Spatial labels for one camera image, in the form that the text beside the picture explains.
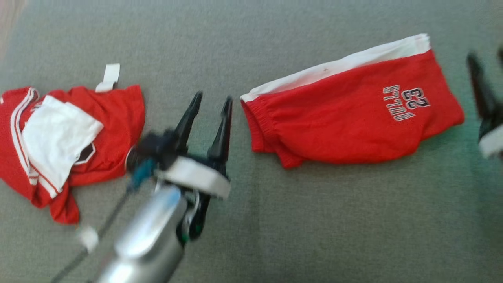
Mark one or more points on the red and white basketball jersey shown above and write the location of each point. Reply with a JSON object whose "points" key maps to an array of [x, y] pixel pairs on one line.
{"points": [[114, 129]]}

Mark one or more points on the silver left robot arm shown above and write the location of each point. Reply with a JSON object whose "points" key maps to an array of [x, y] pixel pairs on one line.
{"points": [[149, 236]]}

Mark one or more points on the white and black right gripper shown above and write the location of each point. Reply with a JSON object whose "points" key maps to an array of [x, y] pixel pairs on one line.
{"points": [[493, 143]]}

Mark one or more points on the red bulls 23 shorts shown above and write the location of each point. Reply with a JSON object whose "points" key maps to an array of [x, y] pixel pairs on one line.
{"points": [[334, 118]]}

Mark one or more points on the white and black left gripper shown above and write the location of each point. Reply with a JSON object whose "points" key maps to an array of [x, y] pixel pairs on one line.
{"points": [[196, 177]]}

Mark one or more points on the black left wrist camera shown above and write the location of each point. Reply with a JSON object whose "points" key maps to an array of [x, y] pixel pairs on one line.
{"points": [[157, 147]]}

